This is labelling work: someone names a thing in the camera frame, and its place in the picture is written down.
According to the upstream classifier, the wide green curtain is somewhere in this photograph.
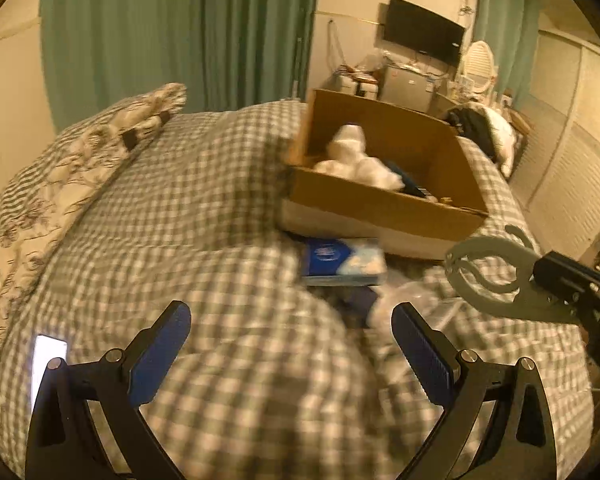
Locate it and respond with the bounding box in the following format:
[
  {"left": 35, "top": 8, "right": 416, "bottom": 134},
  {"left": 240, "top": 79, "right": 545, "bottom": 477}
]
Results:
[{"left": 39, "top": 0, "right": 322, "bottom": 132}]

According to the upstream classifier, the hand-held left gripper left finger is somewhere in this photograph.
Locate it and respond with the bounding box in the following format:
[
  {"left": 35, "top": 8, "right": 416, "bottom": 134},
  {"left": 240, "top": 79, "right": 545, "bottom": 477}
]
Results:
[{"left": 25, "top": 301, "right": 192, "bottom": 480}]

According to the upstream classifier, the green checkered blanket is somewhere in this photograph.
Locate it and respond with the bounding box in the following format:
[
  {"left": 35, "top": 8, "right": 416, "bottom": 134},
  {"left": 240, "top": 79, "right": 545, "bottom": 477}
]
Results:
[{"left": 0, "top": 100, "right": 597, "bottom": 480}]

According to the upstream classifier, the black bag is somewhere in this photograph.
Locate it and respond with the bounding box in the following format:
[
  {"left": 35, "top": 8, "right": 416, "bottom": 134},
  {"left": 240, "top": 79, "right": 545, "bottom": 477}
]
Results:
[{"left": 446, "top": 106, "right": 497, "bottom": 162}]

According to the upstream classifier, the narrow green curtain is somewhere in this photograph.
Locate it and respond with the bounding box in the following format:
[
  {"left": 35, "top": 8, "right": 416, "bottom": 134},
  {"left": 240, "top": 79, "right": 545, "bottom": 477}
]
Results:
[{"left": 474, "top": 0, "right": 544, "bottom": 111}]

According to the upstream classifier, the white padded garment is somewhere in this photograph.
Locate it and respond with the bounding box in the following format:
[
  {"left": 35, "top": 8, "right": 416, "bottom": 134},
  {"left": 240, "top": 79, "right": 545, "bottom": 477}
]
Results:
[{"left": 481, "top": 104, "right": 520, "bottom": 179}]

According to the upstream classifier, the cardboard box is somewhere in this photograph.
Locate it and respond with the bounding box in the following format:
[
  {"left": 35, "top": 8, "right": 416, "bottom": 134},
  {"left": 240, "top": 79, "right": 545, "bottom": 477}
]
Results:
[{"left": 279, "top": 88, "right": 491, "bottom": 262}]

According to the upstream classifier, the white louvered wardrobe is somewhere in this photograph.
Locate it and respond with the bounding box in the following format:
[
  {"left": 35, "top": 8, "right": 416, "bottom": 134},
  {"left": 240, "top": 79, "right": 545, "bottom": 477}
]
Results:
[{"left": 509, "top": 29, "right": 600, "bottom": 268}]

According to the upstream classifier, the clear plastic wrap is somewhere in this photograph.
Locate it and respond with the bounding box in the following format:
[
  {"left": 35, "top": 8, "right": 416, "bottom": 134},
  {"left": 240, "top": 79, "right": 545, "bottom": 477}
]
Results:
[{"left": 372, "top": 277, "right": 463, "bottom": 333}]

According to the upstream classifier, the white oval vanity mirror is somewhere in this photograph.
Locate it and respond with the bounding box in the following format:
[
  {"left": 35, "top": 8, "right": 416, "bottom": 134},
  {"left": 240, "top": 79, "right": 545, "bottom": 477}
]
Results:
[{"left": 461, "top": 41, "right": 499, "bottom": 99}]

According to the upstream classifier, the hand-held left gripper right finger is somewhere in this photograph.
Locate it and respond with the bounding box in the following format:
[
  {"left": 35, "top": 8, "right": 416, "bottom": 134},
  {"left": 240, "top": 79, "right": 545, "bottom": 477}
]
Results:
[{"left": 391, "top": 302, "right": 557, "bottom": 480}]

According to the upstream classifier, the floral patterned pillow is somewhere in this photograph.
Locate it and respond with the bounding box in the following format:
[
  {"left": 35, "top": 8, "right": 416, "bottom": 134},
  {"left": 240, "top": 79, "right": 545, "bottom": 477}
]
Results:
[{"left": 0, "top": 83, "right": 188, "bottom": 378}]

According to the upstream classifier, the grey mini fridge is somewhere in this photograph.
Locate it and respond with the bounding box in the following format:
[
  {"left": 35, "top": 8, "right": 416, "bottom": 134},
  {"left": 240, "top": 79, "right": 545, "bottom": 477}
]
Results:
[{"left": 379, "top": 64, "right": 439, "bottom": 114}]

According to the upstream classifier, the blue tissue packet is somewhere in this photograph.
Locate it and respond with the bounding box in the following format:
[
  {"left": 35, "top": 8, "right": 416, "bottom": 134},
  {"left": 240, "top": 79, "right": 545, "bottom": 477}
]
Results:
[{"left": 299, "top": 236, "right": 387, "bottom": 287}]

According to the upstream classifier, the lit smartphone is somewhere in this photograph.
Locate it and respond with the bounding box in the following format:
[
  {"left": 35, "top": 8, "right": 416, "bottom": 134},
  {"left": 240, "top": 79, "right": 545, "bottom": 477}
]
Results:
[{"left": 30, "top": 333, "right": 69, "bottom": 412}]

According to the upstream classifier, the dark blue cloth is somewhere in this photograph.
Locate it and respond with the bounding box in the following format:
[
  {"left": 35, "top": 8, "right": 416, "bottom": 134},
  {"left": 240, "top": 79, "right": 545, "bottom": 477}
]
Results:
[{"left": 384, "top": 159, "right": 433, "bottom": 200}]

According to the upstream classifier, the white fluffy cloth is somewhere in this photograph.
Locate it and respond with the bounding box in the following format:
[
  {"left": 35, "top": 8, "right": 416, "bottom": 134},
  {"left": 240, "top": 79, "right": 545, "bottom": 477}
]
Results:
[{"left": 313, "top": 123, "right": 406, "bottom": 192}]

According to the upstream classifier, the black wall television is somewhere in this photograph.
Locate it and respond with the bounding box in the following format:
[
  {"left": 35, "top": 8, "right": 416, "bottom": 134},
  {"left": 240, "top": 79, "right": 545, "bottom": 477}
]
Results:
[{"left": 382, "top": 0, "right": 467, "bottom": 67}]

